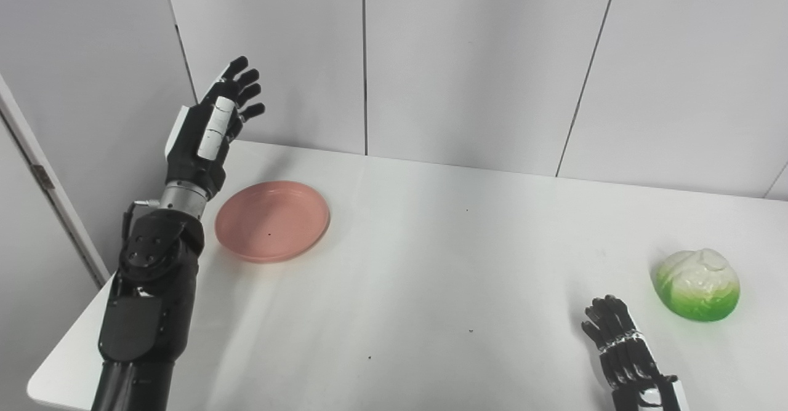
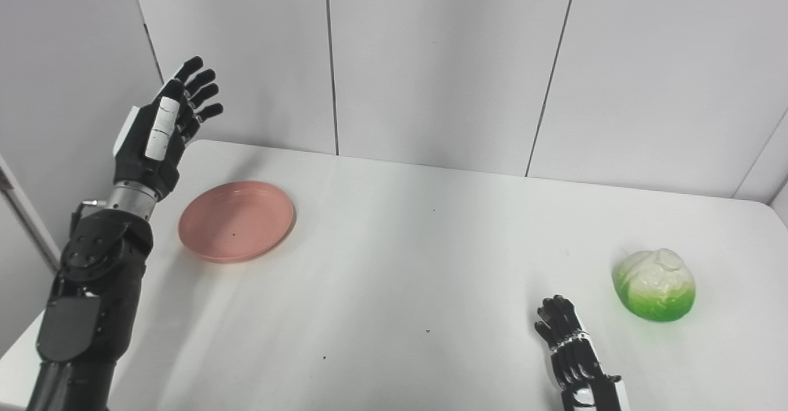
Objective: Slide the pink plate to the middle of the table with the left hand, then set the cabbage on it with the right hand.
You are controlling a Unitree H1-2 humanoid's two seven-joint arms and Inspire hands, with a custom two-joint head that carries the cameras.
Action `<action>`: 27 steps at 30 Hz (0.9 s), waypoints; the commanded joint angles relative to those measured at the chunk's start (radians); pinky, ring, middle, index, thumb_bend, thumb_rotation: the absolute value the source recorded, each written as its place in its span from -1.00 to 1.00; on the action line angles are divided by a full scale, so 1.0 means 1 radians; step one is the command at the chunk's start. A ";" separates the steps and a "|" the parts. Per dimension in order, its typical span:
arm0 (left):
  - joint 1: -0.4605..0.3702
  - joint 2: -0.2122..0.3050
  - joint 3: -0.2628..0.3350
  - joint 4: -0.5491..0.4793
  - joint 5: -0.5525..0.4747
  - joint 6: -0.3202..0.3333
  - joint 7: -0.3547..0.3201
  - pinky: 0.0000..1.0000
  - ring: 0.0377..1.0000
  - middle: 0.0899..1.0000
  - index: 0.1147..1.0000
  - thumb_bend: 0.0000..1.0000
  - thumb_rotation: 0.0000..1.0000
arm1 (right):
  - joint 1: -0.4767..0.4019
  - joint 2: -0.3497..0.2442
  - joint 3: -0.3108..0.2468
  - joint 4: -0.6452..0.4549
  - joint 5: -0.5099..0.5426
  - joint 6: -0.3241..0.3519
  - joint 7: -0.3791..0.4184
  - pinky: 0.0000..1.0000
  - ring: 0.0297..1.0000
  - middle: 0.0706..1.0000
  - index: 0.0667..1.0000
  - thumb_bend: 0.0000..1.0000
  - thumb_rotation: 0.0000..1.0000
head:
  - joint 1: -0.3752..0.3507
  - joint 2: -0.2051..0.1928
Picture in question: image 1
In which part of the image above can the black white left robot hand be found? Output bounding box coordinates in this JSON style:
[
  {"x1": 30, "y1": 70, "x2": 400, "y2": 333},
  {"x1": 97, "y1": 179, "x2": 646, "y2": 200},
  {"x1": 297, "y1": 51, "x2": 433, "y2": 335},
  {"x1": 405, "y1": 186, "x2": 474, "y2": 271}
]
[{"x1": 164, "y1": 56, "x2": 266, "y2": 199}]

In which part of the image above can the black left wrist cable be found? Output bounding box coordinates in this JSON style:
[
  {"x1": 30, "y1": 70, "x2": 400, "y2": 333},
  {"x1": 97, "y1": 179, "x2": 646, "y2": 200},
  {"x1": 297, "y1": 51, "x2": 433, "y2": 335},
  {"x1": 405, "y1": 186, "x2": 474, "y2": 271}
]
[{"x1": 121, "y1": 199, "x2": 162, "y2": 242}]

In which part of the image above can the pink round plate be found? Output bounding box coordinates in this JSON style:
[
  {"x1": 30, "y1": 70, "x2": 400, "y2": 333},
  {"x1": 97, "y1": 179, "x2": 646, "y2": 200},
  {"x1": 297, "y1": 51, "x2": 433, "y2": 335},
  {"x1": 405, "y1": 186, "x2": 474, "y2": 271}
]
[{"x1": 214, "y1": 180, "x2": 331, "y2": 264}]

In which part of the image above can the metal door hinge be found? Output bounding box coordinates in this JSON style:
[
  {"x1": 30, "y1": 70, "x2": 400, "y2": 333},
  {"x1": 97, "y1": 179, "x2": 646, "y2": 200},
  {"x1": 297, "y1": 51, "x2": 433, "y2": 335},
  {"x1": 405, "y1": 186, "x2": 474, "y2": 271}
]
[{"x1": 32, "y1": 164, "x2": 56, "y2": 191}]

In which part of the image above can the green white toy cabbage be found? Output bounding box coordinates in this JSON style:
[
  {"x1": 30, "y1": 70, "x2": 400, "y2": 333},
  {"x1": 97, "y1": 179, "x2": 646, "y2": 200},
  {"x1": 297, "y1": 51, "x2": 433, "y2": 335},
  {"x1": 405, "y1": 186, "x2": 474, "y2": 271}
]
[{"x1": 653, "y1": 249, "x2": 741, "y2": 322}]

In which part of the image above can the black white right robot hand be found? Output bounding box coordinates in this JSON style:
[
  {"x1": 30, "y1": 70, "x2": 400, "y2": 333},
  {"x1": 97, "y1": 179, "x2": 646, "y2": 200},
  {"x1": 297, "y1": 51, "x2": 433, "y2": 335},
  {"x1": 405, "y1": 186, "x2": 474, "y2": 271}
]
[{"x1": 581, "y1": 295, "x2": 690, "y2": 411}]

